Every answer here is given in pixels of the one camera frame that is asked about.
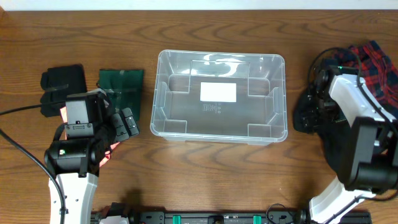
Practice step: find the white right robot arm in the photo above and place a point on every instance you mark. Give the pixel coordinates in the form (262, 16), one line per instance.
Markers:
(369, 166)

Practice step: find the pink printed t-shirt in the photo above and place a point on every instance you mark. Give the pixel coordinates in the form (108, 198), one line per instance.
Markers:
(108, 153)

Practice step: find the white label in bin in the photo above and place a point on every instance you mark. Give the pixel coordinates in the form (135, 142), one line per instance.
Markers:
(218, 92)

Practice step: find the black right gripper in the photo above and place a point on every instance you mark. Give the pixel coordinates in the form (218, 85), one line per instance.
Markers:
(310, 117)

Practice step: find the black folded cloth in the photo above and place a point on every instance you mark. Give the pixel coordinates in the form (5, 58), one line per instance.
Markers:
(59, 82)

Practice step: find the clear plastic storage bin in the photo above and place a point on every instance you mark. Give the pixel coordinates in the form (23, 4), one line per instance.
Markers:
(258, 117)

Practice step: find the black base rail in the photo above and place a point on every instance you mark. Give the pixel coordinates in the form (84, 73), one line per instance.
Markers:
(119, 213)

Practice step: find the black garment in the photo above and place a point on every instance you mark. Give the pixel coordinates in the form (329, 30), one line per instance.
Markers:
(334, 136)

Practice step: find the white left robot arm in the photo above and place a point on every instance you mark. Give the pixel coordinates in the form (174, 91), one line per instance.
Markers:
(74, 156)

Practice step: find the red plaid shirt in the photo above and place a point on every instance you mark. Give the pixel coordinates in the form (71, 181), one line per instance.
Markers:
(377, 69)

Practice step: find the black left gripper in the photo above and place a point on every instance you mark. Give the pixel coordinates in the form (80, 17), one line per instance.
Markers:
(104, 137)

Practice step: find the dark green folded cloth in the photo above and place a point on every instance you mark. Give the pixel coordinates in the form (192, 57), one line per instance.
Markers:
(124, 89)

